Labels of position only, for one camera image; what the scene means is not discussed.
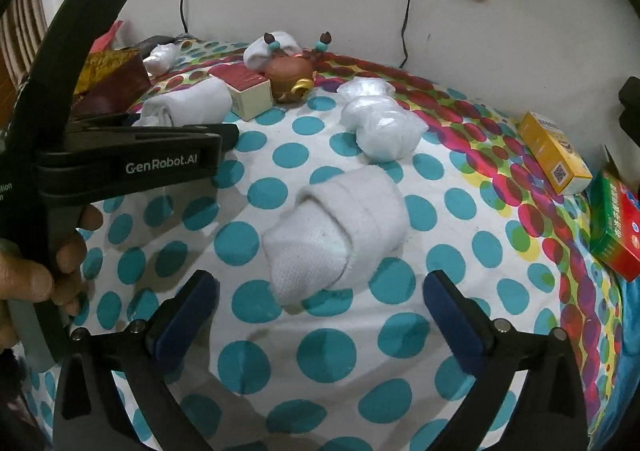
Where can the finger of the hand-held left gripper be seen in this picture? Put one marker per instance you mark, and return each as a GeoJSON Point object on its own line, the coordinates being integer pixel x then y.
{"type": "Point", "coordinates": [105, 122]}
{"type": "Point", "coordinates": [227, 136]}

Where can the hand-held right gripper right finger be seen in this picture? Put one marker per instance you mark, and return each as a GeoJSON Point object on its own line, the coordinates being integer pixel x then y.
{"type": "Point", "coordinates": [455, 326]}

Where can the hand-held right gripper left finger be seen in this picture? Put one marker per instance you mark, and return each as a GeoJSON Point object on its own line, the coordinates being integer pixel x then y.
{"type": "Point", "coordinates": [185, 326]}

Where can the gold rectangular tin box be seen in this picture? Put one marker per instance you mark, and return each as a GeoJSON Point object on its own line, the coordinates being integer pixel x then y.
{"type": "Point", "coordinates": [120, 91]}

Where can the small red-topped cream box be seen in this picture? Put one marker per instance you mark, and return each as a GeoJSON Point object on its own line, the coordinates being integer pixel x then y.
{"type": "Point", "coordinates": [247, 96]}

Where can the white sock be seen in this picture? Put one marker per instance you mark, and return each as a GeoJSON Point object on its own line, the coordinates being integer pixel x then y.
{"type": "Point", "coordinates": [380, 128]}
{"type": "Point", "coordinates": [190, 101]}
{"type": "Point", "coordinates": [330, 236]}

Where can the yellow snack packet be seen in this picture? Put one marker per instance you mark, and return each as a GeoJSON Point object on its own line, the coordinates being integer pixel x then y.
{"type": "Point", "coordinates": [105, 63]}

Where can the brown toy figure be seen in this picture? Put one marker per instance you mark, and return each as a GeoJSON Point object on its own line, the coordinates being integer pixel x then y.
{"type": "Point", "coordinates": [287, 76]}

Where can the white sock ball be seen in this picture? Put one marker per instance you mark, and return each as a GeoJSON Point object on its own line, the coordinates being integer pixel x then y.
{"type": "Point", "coordinates": [257, 56]}

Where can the person's left hand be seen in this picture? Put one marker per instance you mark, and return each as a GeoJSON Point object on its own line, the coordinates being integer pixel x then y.
{"type": "Point", "coordinates": [30, 278]}

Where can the red bag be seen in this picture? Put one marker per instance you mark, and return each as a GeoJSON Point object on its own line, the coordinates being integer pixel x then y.
{"type": "Point", "coordinates": [111, 36]}

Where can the white cloth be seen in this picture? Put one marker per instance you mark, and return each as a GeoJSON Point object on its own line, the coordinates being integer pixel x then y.
{"type": "Point", "coordinates": [162, 57]}

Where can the beige striped curtain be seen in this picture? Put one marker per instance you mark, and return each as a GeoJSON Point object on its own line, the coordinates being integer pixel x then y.
{"type": "Point", "coordinates": [27, 26]}

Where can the polka dot tablecloth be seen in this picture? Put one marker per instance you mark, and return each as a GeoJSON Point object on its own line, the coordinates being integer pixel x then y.
{"type": "Point", "coordinates": [310, 346]}

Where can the blue cloth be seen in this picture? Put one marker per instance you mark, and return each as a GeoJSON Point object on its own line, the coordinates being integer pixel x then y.
{"type": "Point", "coordinates": [631, 356]}

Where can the green and red box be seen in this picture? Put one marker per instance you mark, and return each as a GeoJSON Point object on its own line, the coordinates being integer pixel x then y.
{"type": "Point", "coordinates": [615, 226]}

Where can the small yellow box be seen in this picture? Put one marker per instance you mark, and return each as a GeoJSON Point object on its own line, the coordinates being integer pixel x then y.
{"type": "Point", "coordinates": [550, 151]}

